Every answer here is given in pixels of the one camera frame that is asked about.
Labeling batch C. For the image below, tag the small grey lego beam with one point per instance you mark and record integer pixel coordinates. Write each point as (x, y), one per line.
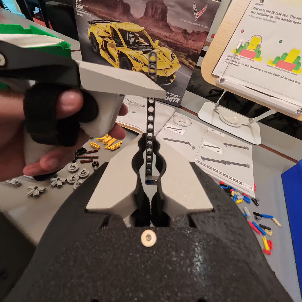
(13, 182)

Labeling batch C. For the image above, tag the long grey lego beam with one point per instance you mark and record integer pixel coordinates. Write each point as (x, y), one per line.
(148, 122)

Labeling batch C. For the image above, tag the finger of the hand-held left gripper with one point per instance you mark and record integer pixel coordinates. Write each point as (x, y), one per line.
(122, 81)

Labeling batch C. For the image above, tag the grey cross lego piece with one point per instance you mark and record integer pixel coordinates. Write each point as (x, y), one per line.
(58, 181)
(36, 190)

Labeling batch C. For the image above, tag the lego set box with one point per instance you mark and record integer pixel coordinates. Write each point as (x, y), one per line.
(165, 23)

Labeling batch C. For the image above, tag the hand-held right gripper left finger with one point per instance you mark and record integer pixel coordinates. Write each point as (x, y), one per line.
(111, 186)

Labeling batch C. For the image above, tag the wooden book stand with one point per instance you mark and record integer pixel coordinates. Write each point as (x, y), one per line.
(212, 118)

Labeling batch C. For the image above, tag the black lego gear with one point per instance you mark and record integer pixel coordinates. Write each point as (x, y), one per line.
(95, 164)

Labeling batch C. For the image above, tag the grey lego wheel hub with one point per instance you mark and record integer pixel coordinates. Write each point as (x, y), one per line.
(83, 173)
(73, 167)
(77, 184)
(72, 178)

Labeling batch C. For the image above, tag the pile of small lego pieces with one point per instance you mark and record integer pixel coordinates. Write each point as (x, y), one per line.
(257, 227)

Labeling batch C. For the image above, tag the dark office chair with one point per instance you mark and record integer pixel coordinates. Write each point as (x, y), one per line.
(61, 18)

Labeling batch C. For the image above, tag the person's left hand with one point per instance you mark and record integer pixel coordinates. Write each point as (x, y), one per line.
(11, 132)

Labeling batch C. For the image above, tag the brown lego axle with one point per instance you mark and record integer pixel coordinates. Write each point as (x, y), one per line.
(88, 157)
(86, 161)

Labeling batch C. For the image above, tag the blue plastic bin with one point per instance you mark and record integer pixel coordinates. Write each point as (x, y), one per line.
(292, 212)

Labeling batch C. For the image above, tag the lego instruction booklet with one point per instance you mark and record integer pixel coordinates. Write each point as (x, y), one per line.
(195, 141)

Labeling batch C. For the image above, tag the green plastic bin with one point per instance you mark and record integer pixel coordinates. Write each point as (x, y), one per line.
(47, 50)

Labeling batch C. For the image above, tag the pile of yellow lego pieces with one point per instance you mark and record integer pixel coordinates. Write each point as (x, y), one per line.
(111, 142)

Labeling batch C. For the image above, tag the printed instruction sheet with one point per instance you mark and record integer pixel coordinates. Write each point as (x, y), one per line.
(271, 28)

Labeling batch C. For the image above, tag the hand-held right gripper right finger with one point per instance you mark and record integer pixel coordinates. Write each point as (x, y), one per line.
(186, 186)

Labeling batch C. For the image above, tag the light grey lego connector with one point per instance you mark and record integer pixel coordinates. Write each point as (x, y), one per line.
(154, 177)

